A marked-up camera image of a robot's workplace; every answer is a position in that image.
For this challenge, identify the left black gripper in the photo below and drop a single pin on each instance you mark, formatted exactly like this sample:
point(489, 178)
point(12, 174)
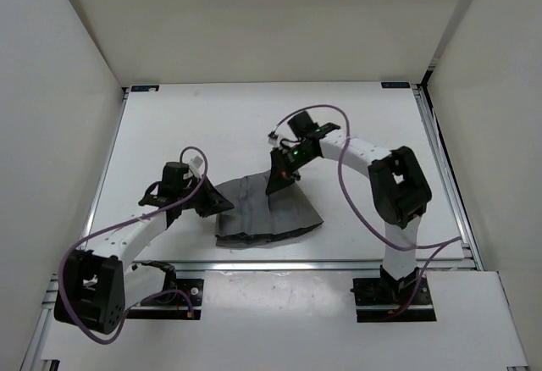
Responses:
point(215, 202)

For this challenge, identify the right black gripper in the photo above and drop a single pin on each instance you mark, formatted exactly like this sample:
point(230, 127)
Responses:
point(280, 174)

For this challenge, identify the grey pleated skirt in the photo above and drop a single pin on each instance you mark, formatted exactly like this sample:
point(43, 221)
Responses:
point(257, 218)

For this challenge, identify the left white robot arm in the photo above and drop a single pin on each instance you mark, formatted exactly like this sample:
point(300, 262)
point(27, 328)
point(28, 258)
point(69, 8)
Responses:
point(101, 282)

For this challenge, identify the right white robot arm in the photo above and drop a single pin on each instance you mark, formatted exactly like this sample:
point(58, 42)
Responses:
point(400, 191)

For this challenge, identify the left blue corner label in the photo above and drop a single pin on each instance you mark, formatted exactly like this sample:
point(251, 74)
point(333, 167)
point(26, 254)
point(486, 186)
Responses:
point(145, 88)

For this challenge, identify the blue corner label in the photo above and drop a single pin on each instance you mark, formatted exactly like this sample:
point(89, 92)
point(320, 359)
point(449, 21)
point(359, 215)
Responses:
point(145, 88)
point(395, 85)

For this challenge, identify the right blue corner label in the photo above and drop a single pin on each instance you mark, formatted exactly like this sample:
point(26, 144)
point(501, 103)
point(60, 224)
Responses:
point(395, 85)

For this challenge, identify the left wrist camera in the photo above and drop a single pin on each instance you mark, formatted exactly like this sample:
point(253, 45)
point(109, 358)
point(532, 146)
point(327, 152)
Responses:
point(195, 164)

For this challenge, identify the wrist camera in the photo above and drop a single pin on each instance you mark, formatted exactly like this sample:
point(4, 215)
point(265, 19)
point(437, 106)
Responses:
point(195, 164)
point(301, 125)

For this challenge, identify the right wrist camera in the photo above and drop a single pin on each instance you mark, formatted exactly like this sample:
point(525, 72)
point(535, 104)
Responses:
point(301, 125)

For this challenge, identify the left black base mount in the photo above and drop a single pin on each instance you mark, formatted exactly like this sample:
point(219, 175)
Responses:
point(156, 291)

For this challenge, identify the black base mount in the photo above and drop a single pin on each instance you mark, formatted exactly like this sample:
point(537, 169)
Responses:
point(156, 291)
point(374, 304)

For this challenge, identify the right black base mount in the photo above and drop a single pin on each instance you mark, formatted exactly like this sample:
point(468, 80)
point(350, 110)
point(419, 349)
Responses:
point(374, 304)

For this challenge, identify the aluminium frame rail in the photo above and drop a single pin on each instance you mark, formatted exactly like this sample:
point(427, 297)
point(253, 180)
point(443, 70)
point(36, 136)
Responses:
point(431, 123)

